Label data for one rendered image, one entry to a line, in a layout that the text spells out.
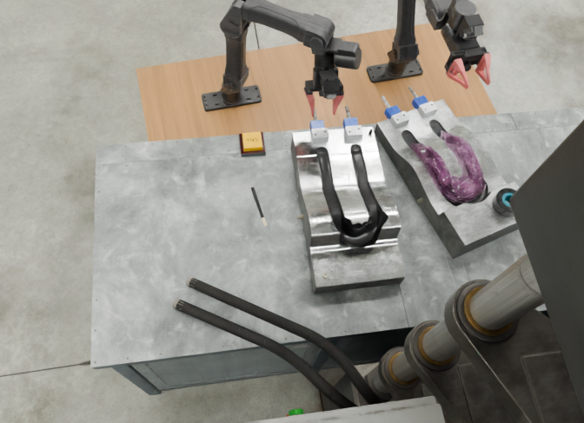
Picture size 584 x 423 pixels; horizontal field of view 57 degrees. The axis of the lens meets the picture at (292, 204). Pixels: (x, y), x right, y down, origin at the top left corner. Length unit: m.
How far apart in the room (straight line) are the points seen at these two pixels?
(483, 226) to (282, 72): 0.87
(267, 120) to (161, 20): 1.58
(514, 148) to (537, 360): 1.21
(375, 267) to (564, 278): 1.06
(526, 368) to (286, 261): 0.91
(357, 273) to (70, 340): 1.36
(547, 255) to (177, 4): 2.99
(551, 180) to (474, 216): 1.13
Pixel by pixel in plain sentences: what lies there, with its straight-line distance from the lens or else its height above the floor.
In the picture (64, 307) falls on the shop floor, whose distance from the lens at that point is 2.53.
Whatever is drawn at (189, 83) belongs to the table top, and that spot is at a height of 0.80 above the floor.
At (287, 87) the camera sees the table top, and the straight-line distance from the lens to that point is 1.94.
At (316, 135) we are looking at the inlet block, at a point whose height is 0.92.
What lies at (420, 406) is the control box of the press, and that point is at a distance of 0.88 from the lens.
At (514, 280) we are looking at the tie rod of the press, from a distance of 0.72.
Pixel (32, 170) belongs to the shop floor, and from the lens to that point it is 2.86.
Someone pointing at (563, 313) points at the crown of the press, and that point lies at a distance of 0.57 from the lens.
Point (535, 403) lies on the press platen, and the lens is 0.87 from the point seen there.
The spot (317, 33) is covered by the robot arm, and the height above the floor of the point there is 1.26.
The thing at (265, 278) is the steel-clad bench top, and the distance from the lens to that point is 1.59.
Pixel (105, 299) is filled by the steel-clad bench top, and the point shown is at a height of 0.80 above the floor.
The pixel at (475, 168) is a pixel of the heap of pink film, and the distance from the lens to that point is 1.78.
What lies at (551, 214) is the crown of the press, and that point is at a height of 1.87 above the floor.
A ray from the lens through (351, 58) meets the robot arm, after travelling 1.50.
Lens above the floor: 2.31
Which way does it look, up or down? 63 degrees down
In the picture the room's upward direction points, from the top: 8 degrees clockwise
